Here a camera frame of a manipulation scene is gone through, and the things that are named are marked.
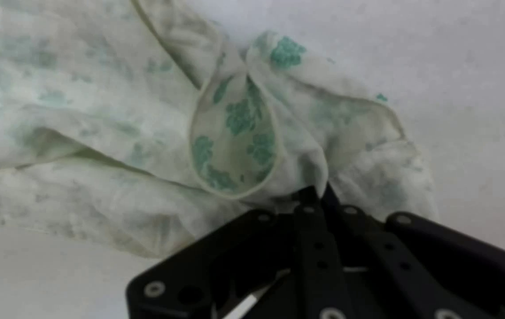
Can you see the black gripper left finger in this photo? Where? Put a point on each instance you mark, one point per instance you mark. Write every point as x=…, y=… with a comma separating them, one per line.
x=316, y=266

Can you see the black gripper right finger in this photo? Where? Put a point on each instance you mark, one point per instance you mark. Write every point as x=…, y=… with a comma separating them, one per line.
x=394, y=272

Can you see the clear plastic bag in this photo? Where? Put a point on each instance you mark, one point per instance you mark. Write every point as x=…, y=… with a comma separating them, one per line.
x=146, y=118

